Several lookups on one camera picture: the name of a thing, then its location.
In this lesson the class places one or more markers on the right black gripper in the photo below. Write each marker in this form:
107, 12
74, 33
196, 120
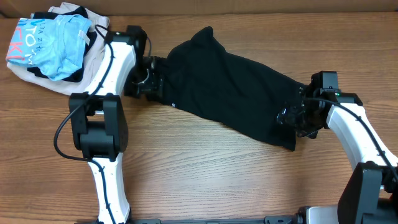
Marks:
286, 115

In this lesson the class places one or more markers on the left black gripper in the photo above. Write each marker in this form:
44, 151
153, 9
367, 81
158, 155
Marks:
155, 84

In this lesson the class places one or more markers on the black t-shirt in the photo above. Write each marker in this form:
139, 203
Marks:
201, 77

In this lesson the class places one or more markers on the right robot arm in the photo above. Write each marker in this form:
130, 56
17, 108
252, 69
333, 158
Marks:
370, 195

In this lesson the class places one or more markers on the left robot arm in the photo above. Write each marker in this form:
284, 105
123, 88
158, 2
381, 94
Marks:
99, 126

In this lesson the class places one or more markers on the black folded garment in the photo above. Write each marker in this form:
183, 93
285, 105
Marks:
77, 76

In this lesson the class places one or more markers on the beige folded garment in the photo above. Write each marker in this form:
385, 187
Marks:
91, 64

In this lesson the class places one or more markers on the light blue printed shirt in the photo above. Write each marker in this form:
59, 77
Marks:
55, 46

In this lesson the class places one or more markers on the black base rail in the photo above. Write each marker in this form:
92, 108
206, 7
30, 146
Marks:
288, 219

